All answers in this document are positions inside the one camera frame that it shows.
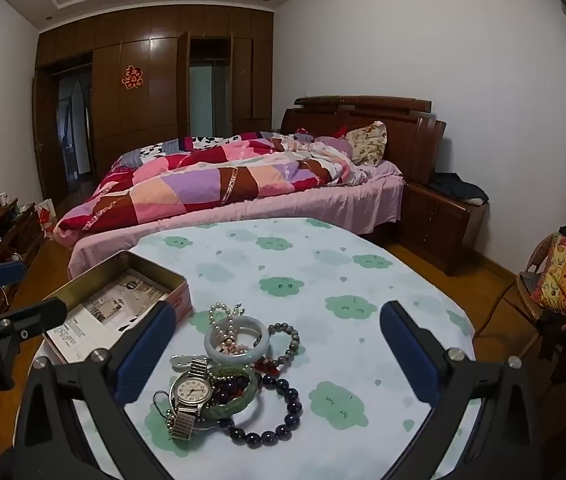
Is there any silver wristwatch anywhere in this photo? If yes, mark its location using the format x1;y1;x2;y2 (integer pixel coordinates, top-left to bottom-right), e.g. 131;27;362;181
167;356;212;442

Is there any cloud print tablecloth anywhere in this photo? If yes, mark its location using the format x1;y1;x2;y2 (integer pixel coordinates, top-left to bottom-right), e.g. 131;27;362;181
30;216;481;480

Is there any brown wooden wardrobe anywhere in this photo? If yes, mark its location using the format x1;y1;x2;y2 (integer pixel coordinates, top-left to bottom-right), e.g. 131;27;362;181
33;4;276;196

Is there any wooden bed headboard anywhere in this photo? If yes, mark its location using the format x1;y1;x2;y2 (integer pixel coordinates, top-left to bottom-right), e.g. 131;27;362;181
280;96;448;186

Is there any wooden low cabinet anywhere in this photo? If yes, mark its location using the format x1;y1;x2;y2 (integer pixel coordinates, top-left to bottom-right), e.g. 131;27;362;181
0;197;46;321

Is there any pearl necklace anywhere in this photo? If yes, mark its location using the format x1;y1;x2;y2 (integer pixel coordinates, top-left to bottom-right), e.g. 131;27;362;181
208;302;249;356

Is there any dark clothes pile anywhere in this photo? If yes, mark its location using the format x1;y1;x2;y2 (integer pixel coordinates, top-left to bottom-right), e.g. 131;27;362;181
428;172;490;206

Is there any red knot tassel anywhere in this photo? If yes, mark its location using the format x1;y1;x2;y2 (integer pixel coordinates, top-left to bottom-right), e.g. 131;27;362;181
253;356;280;377

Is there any rectangular metal tin box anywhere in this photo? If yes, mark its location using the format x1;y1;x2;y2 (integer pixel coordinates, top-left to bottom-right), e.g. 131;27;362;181
43;250;195;366

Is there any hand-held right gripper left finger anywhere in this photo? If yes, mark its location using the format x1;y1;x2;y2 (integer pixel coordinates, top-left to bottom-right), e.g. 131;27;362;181
13;301;184;480

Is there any patchwork quilt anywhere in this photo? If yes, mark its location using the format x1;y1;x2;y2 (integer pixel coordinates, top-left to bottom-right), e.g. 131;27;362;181
54;130;404;243

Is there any printed paper leaflet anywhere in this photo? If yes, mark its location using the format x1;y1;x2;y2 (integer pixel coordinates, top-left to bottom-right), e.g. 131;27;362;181
47;269;176;363

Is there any floral pillow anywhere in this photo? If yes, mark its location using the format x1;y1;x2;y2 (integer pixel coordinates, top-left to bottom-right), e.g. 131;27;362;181
345;121;389;166

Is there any black white spotted blanket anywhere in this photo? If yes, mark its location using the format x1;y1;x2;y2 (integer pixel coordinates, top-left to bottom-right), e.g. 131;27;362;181
135;135;244;161

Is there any white red shopping bag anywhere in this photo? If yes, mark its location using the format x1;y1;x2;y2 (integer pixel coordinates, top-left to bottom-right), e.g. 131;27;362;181
34;199;58;233

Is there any dark purple bead bracelet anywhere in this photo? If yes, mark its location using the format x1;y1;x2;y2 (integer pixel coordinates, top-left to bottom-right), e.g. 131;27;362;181
215;374;304;445

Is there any green jade bangle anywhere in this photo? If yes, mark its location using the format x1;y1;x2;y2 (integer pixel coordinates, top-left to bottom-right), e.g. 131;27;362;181
199;365;260;418

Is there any wicker chair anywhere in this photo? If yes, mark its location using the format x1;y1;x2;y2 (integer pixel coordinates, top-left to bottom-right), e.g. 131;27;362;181
516;232;566;356

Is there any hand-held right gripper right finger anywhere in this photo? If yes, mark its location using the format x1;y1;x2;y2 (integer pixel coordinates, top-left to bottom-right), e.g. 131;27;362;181
378;301;551;480

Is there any red paper decoration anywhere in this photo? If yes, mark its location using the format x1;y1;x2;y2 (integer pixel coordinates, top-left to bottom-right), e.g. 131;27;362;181
121;64;145;90

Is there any black floor cable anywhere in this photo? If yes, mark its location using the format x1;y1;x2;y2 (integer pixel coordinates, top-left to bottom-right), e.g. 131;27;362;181
473;280;521;338

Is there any pale jade bangle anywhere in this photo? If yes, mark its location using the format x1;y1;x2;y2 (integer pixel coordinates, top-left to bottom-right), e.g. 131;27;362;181
205;317;270;366

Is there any grey bead bracelet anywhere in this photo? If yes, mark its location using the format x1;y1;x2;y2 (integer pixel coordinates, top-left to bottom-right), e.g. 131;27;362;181
262;322;301;367

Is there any wooden nightstand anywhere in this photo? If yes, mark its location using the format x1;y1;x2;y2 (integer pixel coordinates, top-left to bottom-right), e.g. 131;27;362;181
398;180;486;277

